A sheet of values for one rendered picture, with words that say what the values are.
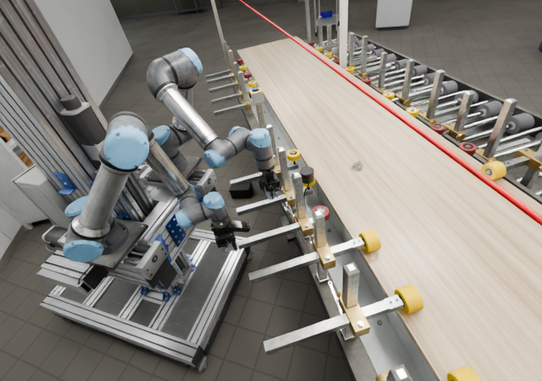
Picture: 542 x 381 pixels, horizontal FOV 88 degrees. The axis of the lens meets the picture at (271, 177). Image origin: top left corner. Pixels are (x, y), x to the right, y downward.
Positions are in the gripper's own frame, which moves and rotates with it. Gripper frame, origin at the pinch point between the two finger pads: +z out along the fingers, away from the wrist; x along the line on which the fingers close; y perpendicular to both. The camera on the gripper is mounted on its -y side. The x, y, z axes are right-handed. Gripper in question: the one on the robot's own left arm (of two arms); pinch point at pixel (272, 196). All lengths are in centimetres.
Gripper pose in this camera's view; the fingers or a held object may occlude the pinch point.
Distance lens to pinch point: 129.4
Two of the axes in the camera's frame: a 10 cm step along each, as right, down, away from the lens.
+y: 2.5, 6.0, -7.6
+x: 9.6, -2.8, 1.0
